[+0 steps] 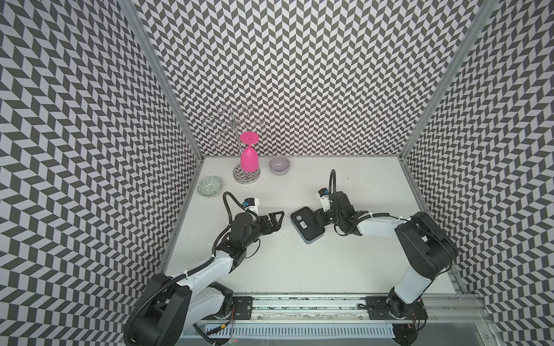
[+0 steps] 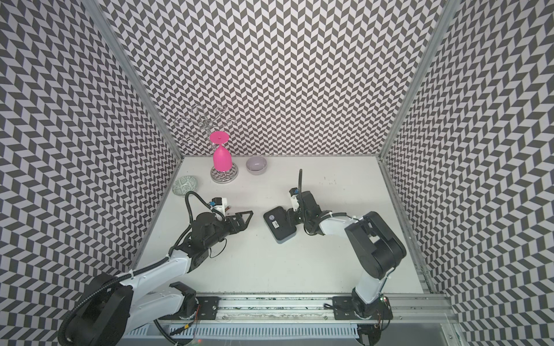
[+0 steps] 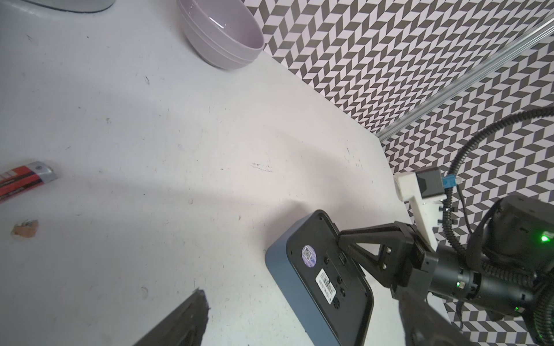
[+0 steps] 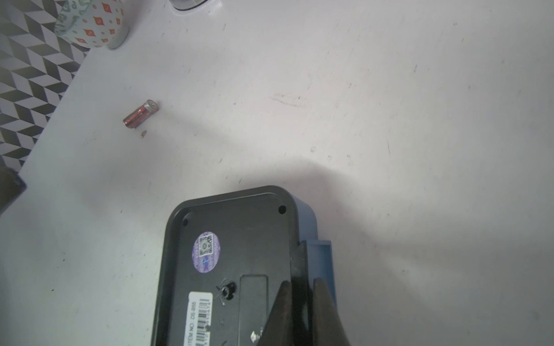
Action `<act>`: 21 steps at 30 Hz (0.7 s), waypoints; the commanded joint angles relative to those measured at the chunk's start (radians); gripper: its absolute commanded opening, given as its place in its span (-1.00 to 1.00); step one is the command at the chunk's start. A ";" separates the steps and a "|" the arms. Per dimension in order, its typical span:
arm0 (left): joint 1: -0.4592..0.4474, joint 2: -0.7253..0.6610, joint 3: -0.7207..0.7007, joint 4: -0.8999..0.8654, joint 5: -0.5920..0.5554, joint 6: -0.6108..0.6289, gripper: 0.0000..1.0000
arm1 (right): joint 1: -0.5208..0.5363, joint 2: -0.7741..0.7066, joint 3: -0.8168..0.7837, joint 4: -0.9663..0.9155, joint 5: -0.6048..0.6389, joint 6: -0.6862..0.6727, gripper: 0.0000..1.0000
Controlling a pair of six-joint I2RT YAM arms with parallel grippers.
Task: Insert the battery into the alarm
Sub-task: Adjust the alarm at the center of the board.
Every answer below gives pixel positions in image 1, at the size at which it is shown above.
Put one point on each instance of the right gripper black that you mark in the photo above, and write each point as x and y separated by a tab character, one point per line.
319	213

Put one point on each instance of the grey small bowl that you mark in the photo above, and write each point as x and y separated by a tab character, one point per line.
279	166

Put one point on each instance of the pink wine glass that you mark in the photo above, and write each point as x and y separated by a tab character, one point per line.
249	159

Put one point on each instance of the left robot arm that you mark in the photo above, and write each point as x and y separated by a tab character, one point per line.
173	303

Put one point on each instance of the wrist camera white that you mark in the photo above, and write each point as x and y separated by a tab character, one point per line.
324	196
251	205

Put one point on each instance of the green patterned dish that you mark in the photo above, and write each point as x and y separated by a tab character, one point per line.
210	187

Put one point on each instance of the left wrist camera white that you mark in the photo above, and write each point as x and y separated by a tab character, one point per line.
251	205

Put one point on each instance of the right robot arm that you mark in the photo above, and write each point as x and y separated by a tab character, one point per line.
428	248

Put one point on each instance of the blue alarm clock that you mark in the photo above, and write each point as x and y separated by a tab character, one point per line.
305	222

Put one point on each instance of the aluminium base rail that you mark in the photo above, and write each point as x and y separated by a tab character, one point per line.
437	319

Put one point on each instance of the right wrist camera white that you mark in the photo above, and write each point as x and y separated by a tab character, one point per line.
324	196

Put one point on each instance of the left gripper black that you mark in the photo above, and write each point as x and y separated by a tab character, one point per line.
275	225

